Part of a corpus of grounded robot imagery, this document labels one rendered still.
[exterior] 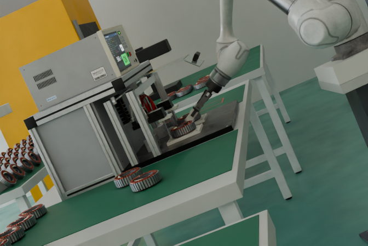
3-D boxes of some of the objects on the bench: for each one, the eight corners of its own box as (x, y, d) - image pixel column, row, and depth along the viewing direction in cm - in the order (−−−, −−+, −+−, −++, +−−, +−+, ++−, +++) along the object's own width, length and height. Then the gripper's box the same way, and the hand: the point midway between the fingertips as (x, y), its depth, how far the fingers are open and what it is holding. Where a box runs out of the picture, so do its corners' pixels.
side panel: (124, 174, 278) (91, 102, 275) (122, 176, 275) (89, 103, 272) (64, 199, 283) (30, 129, 279) (62, 201, 280) (28, 130, 276)
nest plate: (203, 125, 298) (202, 123, 298) (200, 132, 284) (199, 130, 283) (172, 138, 301) (171, 136, 301) (167, 146, 286) (166, 143, 286)
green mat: (238, 129, 267) (237, 129, 267) (231, 170, 207) (231, 169, 207) (28, 216, 283) (27, 215, 283) (-35, 276, 223) (-35, 276, 223)
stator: (202, 115, 320) (199, 108, 320) (200, 119, 309) (197, 112, 309) (180, 124, 322) (177, 116, 322) (178, 129, 311) (174, 121, 311)
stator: (141, 173, 263) (137, 165, 263) (147, 177, 252) (142, 167, 252) (115, 186, 261) (110, 177, 260) (119, 190, 250) (115, 181, 250)
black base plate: (239, 103, 332) (236, 99, 332) (233, 130, 269) (231, 125, 269) (151, 139, 340) (149, 136, 340) (126, 174, 277) (124, 169, 277)
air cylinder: (168, 132, 322) (164, 121, 321) (166, 136, 314) (161, 125, 314) (159, 136, 322) (154, 126, 322) (156, 140, 315) (151, 129, 314)
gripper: (221, 91, 299) (192, 129, 303) (224, 83, 323) (197, 119, 328) (207, 80, 299) (178, 119, 303) (211, 73, 323) (184, 109, 328)
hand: (190, 117), depth 315 cm, fingers open, 13 cm apart
